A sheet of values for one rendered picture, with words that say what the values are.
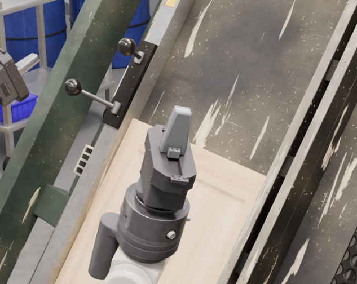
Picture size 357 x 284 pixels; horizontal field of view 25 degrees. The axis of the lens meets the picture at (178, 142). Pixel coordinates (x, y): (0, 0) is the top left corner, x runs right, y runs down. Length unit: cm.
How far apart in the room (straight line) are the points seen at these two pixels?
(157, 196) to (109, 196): 74
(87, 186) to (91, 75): 33
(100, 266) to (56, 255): 65
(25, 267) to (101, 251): 276
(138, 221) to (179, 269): 54
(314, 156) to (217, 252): 26
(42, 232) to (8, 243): 217
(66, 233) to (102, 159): 18
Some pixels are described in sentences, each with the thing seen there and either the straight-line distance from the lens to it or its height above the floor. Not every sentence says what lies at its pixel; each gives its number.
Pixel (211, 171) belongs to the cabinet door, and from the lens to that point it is 159.
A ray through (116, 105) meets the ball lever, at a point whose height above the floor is 139.
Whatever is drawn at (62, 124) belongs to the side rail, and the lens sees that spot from 198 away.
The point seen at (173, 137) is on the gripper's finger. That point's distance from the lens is 102.
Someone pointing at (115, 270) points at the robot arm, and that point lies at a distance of 111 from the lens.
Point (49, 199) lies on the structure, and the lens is 198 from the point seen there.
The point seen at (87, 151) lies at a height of 127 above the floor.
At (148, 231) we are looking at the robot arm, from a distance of 106.
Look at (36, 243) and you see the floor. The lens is 408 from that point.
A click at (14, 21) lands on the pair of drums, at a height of 47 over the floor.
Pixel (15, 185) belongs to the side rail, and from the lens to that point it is 196.
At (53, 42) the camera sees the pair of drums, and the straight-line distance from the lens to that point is 642.
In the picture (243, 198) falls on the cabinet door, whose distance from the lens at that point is 153.
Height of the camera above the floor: 200
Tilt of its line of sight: 23 degrees down
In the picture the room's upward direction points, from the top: straight up
